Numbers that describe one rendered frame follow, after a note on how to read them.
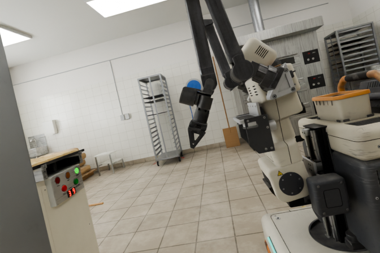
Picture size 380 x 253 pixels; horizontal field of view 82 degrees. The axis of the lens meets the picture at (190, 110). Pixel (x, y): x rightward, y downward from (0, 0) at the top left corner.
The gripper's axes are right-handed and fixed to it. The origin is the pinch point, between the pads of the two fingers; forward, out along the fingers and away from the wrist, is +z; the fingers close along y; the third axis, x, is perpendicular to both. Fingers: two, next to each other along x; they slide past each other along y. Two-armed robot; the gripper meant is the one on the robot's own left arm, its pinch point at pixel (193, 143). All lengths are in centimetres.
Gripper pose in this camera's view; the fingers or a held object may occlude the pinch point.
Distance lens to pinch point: 88.7
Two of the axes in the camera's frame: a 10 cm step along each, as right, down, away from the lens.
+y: -1.0, 0.3, -10.0
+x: 9.6, 2.6, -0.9
